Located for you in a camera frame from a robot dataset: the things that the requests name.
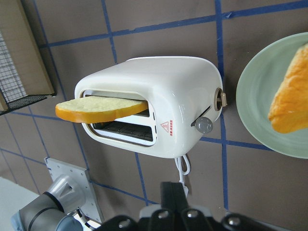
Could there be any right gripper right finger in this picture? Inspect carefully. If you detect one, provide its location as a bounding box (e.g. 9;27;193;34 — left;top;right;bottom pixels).
172;182;189;231

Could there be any wire basket with checkered liner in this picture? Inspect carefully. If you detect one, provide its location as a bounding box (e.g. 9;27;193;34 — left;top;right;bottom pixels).
0;0;56;115

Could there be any toast slice in toaster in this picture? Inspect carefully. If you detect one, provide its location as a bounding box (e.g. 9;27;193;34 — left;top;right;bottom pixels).
55;96;148;124

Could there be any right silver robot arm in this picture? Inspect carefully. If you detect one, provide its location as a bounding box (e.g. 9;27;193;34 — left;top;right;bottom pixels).
11;173;189;231

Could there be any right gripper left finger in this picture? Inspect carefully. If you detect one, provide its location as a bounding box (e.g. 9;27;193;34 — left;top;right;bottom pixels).
161;182;179;231

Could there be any golden bread piece on plate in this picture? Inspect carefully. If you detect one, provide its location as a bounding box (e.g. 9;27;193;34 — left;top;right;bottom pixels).
268;44;308;133

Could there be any white two-slot toaster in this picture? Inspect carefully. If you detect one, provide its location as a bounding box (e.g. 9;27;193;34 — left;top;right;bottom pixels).
75;56;226;158

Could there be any light green round plate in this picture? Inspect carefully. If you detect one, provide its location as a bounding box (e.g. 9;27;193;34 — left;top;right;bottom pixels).
236;32;308;159

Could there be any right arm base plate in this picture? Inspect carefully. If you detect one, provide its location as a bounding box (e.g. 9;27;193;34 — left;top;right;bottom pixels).
45;157;104;224

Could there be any white toaster power cord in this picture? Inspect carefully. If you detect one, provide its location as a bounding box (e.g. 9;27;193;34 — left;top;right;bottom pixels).
173;154;192;193

